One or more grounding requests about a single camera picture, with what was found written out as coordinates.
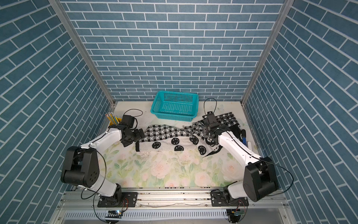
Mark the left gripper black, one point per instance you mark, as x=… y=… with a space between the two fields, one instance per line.
x=139 y=136

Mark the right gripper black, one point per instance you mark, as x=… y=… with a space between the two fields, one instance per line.
x=206 y=133

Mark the black white smiley scarf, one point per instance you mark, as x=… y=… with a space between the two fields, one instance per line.
x=167 y=138

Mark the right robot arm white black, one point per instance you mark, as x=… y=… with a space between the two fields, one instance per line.
x=259 y=174

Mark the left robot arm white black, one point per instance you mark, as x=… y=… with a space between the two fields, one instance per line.
x=81 y=167

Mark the teal plastic mesh basket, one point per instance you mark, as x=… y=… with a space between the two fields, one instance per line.
x=177 y=106

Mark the yellow pencil cup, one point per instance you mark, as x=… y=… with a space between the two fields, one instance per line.
x=119 y=120

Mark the green circuit board right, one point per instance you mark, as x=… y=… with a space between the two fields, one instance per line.
x=237 y=213

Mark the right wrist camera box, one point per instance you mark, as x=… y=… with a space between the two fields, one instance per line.
x=210 y=120

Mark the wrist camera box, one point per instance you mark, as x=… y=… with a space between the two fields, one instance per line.
x=210 y=120
x=128 y=120

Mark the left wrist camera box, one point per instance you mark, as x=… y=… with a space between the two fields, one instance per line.
x=128 y=120

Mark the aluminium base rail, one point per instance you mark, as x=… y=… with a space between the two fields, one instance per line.
x=169 y=198

